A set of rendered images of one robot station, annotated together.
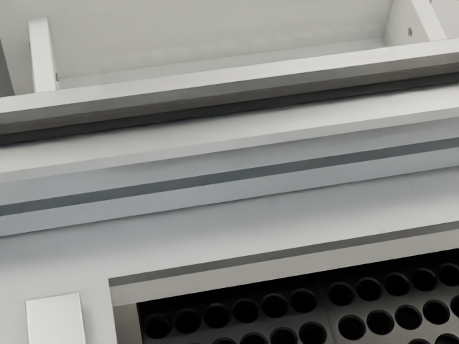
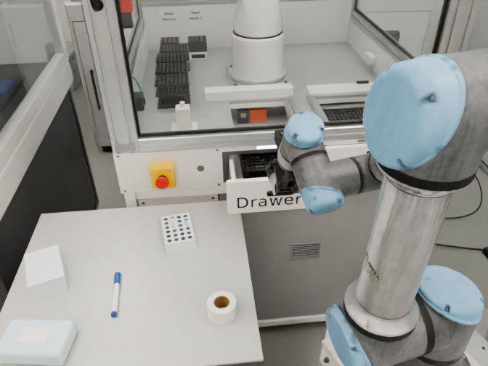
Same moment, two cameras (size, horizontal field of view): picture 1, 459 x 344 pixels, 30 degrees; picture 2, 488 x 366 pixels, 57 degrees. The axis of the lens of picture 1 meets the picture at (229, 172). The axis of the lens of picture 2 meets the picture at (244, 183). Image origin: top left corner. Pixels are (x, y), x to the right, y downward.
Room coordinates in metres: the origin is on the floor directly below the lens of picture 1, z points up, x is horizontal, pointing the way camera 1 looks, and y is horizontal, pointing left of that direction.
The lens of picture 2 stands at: (1.45, 0.09, 1.65)
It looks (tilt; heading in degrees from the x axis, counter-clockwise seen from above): 35 degrees down; 190
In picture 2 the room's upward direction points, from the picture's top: 1 degrees counter-clockwise
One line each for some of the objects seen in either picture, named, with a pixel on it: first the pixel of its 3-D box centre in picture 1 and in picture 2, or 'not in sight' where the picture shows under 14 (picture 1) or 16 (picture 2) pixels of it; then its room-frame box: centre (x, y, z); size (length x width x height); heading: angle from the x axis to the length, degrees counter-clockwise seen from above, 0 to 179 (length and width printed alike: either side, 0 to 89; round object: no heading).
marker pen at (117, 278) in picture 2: not in sight; (115, 293); (0.75, -0.36, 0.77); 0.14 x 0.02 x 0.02; 18
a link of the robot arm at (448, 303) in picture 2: not in sight; (438, 310); (0.89, 0.34, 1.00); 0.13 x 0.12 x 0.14; 117
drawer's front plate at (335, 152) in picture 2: not in sight; (368, 159); (0.19, 0.28, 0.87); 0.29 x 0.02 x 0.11; 105
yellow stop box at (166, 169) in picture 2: not in sight; (163, 175); (0.38, -0.34, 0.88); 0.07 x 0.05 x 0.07; 105
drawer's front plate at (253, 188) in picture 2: not in sight; (277, 193); (0.42, 0.01, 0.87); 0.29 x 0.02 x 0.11; 105
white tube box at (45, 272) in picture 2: not in sight; (46, 271); (0.72, -0.56, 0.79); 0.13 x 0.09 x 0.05; 34
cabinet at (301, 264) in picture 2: not in sight; (262, 194); (-0.20, -0.10, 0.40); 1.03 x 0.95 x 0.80; 105
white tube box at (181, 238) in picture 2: not in sight; (178, 232); (0.52, -0.26, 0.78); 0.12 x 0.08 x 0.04; 23
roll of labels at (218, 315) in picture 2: not in sight; (221, 307); (0.76, -0.09, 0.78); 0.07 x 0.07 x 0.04
